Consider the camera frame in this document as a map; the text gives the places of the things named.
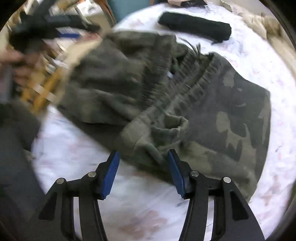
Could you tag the pink and black jacket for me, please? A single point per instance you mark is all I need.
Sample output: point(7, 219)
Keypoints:
point(186, 3)

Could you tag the folded black garment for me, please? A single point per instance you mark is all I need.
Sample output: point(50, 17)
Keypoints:
point(211, 30)

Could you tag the cream bear print duvet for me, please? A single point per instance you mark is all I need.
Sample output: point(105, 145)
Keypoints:
point(270, 29)

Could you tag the white floral bed sheet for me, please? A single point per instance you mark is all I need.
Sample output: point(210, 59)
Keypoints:
point(142, 207)

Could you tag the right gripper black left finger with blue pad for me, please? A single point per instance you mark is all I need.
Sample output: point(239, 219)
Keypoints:
point(54, 219)

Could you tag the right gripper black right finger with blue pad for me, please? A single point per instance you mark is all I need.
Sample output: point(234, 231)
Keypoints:
point(233, 219)

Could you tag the camouflage pants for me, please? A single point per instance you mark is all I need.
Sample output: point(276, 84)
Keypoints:
point(143, 94)

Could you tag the wooden shelf with clutter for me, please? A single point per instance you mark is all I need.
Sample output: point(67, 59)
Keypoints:
point(59, 54)

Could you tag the grey blue sleeve forearm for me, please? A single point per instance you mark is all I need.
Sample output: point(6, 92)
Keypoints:
point(20, 189)

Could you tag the person's left hand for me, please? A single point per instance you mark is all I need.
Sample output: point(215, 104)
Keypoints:
point(22, 65)

